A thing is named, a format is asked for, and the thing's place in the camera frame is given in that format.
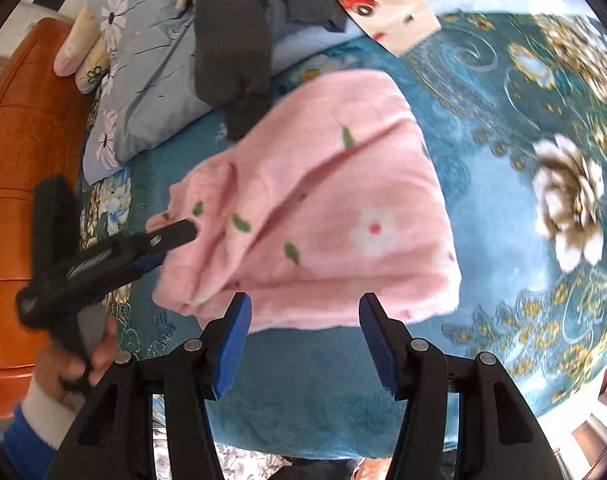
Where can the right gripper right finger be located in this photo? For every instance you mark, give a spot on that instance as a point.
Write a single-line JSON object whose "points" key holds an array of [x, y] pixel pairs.
{"points": [[499, 436]]}

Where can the cream cartoon car garment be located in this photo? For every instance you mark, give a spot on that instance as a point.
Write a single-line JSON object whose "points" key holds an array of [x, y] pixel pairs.
{"points": [[397, 25]]}

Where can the pink fleece floral garment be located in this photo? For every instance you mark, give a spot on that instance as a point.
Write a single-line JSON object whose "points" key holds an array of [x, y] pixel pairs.
{"points": [[332, 195]]}

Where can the dark grey garment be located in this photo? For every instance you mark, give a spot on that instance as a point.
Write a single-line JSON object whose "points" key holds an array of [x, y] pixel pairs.
{"points": [[234, 47]]}

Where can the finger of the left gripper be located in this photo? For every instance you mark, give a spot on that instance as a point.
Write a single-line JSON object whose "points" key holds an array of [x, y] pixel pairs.
{"points": [[168, 239]]}

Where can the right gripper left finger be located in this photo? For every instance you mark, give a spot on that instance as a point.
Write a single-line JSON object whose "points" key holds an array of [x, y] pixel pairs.
{"points": [[112, 436]]}

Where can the person's left hand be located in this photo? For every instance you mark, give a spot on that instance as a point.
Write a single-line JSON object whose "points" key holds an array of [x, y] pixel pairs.
{"points": [[55, 367]]}

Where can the grey-blue daisy quilt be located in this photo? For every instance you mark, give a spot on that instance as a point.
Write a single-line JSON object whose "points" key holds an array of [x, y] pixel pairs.
{"points": [[148, 91]]}

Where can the pink floral pillow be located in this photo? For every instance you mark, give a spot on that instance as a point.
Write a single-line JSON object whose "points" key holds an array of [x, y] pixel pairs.
{"points": [[83, 54]]}

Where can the orange wooden headboard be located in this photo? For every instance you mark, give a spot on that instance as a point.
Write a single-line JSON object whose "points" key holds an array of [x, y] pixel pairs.
{"points": [[42, 121]]}

